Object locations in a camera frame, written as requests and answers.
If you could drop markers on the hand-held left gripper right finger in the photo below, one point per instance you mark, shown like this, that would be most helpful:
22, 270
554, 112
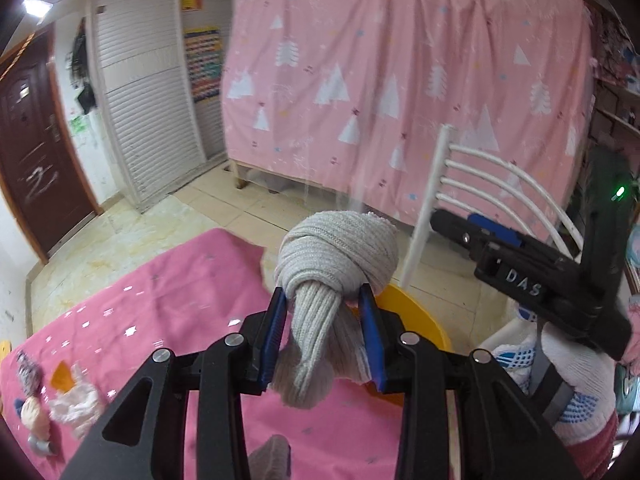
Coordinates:
374, 345

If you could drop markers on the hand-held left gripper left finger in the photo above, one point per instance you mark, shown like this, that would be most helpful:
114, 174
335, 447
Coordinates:
274, 342

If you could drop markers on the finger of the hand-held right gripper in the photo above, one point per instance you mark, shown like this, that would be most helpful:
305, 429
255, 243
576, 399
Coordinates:
457, 232
495, 227

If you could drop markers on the yellow bin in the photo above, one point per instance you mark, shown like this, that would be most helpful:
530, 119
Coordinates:
420, 315

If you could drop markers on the grey knitted cloth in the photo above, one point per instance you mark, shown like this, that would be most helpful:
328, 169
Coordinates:
335, 245

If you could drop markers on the person's right hand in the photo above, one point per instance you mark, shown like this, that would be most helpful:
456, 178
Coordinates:
585, 385

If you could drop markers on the white metal chair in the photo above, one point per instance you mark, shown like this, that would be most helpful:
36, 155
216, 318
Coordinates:
480, 170

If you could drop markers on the pink star blanket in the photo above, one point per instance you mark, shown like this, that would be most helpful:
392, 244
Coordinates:
175, 300

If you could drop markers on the grey sock piece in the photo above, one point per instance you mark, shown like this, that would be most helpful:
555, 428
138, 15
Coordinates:
272, 460

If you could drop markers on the pink tree print curtain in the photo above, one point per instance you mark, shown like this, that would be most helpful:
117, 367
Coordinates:
400, 60

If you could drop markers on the orange paper piece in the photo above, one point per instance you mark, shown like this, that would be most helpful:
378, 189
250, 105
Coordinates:
65, 377

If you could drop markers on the patterned crumpled wrapper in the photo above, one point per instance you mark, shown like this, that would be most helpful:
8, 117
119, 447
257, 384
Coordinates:
28, 372

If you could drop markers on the peach ball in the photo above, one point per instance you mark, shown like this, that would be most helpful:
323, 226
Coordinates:
35, 415

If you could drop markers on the silver ball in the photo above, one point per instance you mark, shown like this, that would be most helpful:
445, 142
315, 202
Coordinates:
42, 446

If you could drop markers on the white slatted wardrobe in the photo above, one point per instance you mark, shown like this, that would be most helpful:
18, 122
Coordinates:
145, 95

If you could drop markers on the colourful grid poster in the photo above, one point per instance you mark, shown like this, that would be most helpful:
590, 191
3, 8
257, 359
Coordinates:
202, 65

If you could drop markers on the dark brown door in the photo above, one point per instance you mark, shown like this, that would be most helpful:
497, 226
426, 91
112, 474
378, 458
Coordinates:
35, 150

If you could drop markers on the black hanging bags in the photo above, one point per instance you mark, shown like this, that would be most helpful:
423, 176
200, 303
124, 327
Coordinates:
82, 70

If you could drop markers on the yellow poster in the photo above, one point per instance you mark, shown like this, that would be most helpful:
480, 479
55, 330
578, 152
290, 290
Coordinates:
192, 0

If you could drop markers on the ceiling light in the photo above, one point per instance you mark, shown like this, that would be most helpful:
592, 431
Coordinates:
37, 6

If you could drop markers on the cluttered wall shelf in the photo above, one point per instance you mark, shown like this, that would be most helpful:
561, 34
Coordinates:
617, 85

